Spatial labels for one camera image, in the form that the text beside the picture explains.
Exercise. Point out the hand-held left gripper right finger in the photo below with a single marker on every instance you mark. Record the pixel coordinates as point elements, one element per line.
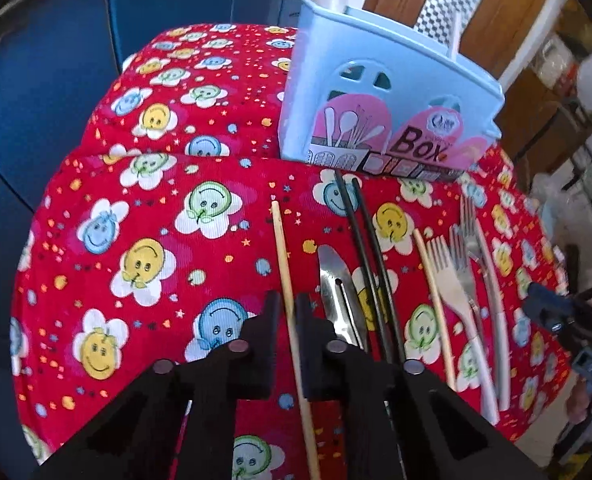
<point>304,320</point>

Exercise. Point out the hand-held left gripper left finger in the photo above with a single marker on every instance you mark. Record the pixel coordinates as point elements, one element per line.
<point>272,320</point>

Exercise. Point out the metal table knife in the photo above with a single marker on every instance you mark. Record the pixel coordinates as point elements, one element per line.
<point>333,280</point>

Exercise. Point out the metal fork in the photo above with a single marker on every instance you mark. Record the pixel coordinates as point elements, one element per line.
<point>459,255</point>
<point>498,320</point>

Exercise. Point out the wooden chopstick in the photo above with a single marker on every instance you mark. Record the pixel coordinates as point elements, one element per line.
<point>428,280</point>
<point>282,260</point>

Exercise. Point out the pale wooden fork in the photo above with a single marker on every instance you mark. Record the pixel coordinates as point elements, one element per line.
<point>475,350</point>

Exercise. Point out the light blue utensil holder box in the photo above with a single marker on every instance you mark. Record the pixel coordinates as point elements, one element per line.
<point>326,60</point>

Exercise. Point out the cluttered metal rack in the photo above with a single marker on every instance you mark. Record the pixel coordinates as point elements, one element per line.
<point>575,170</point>

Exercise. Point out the red smiley flower cloth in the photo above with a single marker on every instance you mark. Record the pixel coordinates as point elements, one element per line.
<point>151,195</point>

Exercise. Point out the wooden door with glass panel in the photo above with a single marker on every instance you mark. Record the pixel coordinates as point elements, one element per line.
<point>505,10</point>

